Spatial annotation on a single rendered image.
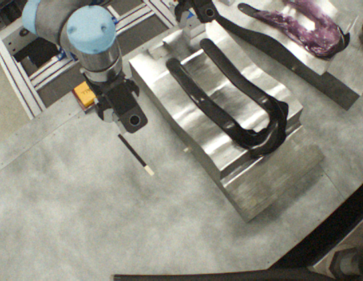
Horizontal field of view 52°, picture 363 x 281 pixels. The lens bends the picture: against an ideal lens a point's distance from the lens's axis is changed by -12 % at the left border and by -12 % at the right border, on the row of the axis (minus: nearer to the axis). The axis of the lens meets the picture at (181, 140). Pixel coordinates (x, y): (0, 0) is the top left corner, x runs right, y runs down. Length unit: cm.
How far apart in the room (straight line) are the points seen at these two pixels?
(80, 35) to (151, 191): 53
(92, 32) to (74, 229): 58
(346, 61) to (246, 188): 45
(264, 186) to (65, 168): 51
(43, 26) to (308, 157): 70
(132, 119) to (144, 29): 119
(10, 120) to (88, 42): 154
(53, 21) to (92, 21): 9
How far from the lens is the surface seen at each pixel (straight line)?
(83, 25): 65
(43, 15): 71
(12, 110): 217
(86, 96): 111
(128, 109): 79
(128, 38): 193
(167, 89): 103
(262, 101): 100
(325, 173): 111
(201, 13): 94
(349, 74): 113
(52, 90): 188
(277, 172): 101
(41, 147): 113
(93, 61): 69
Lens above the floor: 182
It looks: 71 degrees down
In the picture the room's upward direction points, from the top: 1 degrees counter-clockwise
